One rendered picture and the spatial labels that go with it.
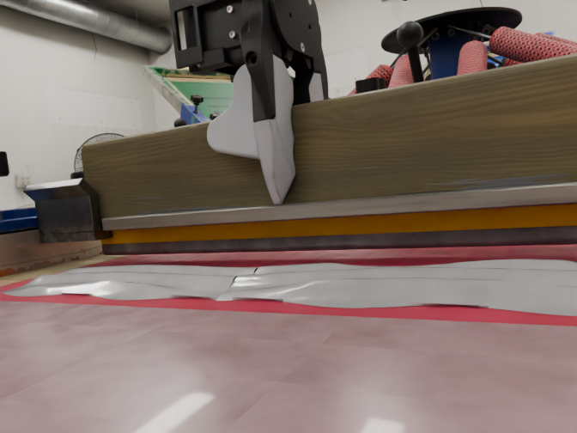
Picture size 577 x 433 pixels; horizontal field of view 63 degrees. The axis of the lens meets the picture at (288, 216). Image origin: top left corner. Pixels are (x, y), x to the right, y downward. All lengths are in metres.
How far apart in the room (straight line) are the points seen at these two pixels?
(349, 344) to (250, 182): 0.19
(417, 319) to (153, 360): 0.09
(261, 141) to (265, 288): 0.10
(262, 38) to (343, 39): 4.56
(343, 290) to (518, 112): 0.14
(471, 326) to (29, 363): 0.15
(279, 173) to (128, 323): 0.13
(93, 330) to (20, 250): 0.25
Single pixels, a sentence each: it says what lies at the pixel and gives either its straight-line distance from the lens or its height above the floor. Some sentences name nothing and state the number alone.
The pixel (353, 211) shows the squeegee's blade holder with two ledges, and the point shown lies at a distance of 0.28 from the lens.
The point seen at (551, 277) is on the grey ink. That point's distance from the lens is 0.22.
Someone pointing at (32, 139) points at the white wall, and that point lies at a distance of 4.86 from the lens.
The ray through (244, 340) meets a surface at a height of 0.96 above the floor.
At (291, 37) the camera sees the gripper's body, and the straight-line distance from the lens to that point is 0.32.
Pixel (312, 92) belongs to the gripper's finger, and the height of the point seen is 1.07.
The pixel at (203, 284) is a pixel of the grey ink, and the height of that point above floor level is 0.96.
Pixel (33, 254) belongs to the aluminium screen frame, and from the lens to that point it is 0.47.
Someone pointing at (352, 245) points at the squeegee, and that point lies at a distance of 0.31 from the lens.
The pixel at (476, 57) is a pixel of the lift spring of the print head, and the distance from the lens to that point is 0.93.
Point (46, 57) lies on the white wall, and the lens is 5.16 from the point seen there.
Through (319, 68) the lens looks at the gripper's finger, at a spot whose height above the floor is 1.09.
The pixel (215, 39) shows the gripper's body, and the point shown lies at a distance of 0.34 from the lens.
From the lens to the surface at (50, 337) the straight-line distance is 0.22.
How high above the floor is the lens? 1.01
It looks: 4 degrees down
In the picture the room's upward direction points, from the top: 6 degrees counter-clockwise
